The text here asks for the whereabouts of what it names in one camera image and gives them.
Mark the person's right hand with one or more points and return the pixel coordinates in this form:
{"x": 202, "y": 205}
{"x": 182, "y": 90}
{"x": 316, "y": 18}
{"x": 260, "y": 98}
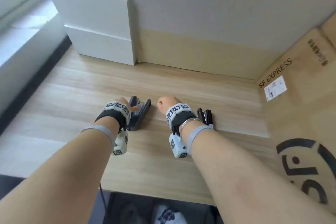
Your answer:
{"x": 168, "y": 102}

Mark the person's left hand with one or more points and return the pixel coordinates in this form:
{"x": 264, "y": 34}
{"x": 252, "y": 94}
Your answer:
{"x": 123, "y": 101}

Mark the black stapler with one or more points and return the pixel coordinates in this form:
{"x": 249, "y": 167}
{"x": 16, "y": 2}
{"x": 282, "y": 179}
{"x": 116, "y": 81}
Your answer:
{"x": 140, "y": 117}
{"x": 207, "y": 118}

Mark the person's left forearm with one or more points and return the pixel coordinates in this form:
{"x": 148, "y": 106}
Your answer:
{"x": 60, "y": 179}

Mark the person's right forearm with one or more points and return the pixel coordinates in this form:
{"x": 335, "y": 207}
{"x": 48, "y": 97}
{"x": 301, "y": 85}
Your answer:
{"x": 249, "y": 184}

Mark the grey right forearm band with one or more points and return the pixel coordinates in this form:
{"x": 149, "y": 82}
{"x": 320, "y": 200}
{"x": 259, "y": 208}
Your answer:
{"x": 195, "y": 133}

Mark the person's white patterned trousers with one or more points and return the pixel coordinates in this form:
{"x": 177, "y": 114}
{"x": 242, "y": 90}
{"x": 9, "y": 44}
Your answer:
{"x": 168, "y": 216}

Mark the large white box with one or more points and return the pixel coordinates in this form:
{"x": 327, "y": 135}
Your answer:
{"x": 89, "y": 8}

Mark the white shipping label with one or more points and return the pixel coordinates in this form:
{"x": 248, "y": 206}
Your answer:
{"x": 275, "y": 88}

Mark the white window sill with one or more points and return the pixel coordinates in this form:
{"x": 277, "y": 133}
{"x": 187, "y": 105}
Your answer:
{"x": 18, "y": 48}

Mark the large printed cardboard box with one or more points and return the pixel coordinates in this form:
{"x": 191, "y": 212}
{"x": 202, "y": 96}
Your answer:
{"x": 302, "y": 116}

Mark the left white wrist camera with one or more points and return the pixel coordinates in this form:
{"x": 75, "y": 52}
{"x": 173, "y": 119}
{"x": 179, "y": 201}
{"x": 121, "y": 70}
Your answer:
{"x": 121, "y": 143}

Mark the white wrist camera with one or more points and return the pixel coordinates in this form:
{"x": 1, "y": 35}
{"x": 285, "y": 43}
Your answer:
{"x": 121, "y": 143}
{"x": 178, "y": 146}

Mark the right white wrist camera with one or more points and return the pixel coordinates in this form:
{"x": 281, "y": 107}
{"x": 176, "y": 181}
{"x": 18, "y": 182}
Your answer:
{"x": 178, "y": 146}

